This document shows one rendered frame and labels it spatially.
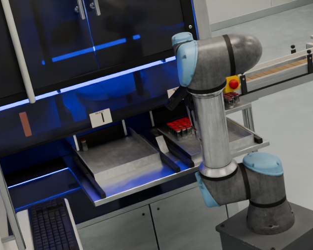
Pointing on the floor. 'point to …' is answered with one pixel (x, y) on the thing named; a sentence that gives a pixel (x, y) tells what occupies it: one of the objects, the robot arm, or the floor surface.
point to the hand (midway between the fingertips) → (195, 127)
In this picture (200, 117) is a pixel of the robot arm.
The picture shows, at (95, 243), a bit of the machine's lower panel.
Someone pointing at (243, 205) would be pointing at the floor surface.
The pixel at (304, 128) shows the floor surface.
